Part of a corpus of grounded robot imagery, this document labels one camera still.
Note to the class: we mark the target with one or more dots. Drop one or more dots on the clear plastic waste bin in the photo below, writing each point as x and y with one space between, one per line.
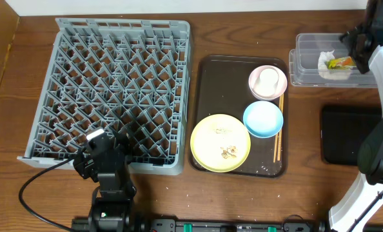
304 57

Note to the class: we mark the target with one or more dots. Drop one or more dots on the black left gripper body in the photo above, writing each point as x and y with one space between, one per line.
115 149

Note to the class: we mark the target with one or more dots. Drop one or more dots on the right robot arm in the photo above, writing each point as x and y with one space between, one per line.
365 196

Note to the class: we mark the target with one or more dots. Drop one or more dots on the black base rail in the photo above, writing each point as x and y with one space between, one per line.
171 225

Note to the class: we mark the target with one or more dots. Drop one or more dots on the wooden chopstick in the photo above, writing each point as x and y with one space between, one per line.
279 143
277 135

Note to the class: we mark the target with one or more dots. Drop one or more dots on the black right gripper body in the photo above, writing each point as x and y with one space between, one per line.
358 45

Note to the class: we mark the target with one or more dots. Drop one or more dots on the light blue bowl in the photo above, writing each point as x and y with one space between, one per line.
263 119

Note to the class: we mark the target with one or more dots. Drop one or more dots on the yellow green snack wrapper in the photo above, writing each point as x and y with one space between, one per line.
343 63

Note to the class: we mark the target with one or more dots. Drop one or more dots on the food scraps on plate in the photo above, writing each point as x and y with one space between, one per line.
229 153

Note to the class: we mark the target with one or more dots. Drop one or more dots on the crumpled white tissue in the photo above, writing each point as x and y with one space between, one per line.
326 73

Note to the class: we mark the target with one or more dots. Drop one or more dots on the dark brown serving tray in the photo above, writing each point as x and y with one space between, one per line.
222 88

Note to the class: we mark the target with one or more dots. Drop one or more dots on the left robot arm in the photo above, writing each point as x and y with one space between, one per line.
112 201

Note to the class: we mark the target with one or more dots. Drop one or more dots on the white cup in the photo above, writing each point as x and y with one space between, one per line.
266 83

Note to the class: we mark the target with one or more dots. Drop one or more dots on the yellow plate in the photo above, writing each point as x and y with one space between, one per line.
214 132

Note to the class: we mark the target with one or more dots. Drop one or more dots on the pink bowl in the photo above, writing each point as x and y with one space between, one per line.
281 86

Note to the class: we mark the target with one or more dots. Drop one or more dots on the grey plastic dishwasher rack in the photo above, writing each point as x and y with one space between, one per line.
126 76

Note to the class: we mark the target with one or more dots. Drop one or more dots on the black waste bin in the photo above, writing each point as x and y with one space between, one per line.
343 129

